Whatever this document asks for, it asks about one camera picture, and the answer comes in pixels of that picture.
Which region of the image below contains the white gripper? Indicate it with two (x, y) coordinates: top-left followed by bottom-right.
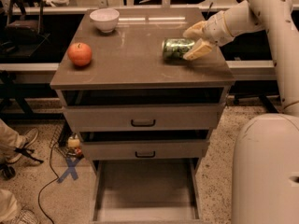
(183, 11), (235, 61)

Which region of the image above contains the green soda can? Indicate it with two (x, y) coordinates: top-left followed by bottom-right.
(162, 38), (195, 60)

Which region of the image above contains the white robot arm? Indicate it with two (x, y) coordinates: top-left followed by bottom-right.
(183, 0), (299, 224)

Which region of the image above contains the top grey drawer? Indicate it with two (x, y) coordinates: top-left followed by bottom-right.
(63, 104), (224, 133)

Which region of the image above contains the grey drawer cabinet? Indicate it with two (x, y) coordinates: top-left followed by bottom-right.
(50, 7), (236, 224)

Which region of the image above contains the middle grey drawer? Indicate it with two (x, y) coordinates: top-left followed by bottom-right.
(81, 139), (209, 161)

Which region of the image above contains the bottom open grey drawer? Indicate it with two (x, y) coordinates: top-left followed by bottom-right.
(89, 159), (203, 224)

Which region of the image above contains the white ceramic bowl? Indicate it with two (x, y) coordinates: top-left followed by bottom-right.
(90, 8), (120, 33)

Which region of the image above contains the red apple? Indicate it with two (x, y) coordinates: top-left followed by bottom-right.
(67, 42), (93, 66)

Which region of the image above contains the small yellow bottle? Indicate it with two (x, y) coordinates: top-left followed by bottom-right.
(67, 134), (80, 148)

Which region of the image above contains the blue tape cross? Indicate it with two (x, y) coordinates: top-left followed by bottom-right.
(57, 157), (80, 183)

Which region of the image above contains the black office chair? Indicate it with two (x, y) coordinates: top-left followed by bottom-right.
(0, 0), (46, 56)

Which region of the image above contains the grey sneaker upper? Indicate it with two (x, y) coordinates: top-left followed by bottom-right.
(5, 128), (38, 163)

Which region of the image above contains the beige trouser leg upper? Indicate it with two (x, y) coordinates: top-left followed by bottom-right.
(0, 119), (26, 163)

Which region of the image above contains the beige trouser leg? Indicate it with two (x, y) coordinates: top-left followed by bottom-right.
(0, 119), (26, 163)
(0, 189), (21, 224)

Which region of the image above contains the black caster wheel left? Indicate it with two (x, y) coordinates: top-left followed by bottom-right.
(1, 165), (16, 180)

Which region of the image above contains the white sneaker lower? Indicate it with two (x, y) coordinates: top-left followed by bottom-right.
(10, 209), (40, 224)

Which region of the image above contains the beige trouser leg lower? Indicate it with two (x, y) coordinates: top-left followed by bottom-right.
(0, 189), (21, 224)

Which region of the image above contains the black floor cable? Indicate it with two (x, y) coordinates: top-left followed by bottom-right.
(37, 140), (61, 224)

